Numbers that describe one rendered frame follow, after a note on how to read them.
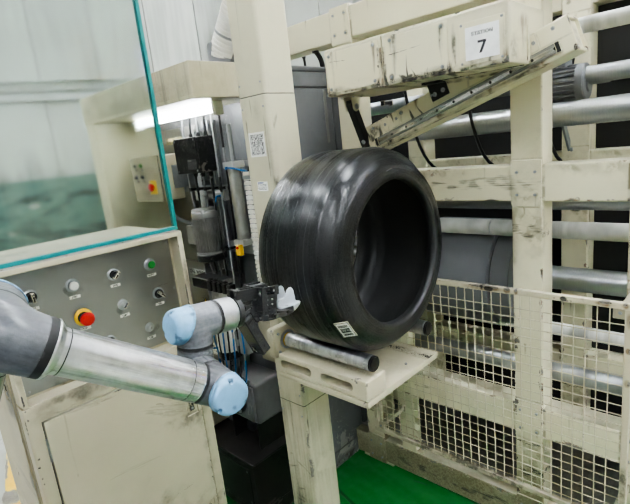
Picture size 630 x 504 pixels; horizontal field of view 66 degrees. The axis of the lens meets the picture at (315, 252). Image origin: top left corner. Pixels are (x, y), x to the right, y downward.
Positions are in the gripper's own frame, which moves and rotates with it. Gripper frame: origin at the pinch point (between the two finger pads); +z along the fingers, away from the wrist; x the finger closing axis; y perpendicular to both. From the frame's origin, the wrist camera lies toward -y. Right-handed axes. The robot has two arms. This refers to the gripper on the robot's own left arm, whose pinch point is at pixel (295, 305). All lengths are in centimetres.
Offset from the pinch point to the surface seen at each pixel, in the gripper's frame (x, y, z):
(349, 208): -11.8, 24.4, 7.8
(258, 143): 31, 44, 16
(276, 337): 22.6, -16.3, 13.0
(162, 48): 807, 307, 430
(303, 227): -3.2, 20.0, 0.4
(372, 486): 33, -101, 75
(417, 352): -7, -24, 47
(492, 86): -27, 57, 53
